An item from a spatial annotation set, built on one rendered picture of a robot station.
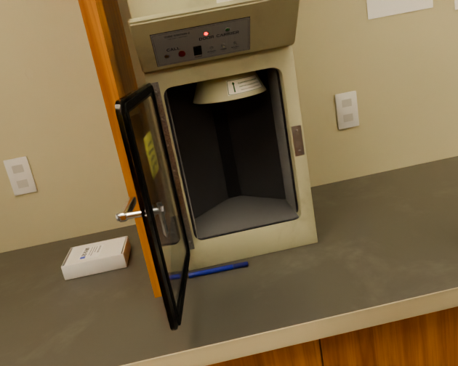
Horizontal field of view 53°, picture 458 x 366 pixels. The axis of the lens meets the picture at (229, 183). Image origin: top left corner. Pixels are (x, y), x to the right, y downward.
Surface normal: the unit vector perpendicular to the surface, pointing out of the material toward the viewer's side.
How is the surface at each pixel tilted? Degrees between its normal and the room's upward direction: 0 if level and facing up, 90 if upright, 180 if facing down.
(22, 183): 90
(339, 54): 90
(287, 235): 90
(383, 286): 0
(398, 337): 90
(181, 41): 135
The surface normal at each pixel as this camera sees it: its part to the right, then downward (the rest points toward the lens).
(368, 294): -0.18, -0.94
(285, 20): 0.22, 0.86
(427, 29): 0.12, 0.28
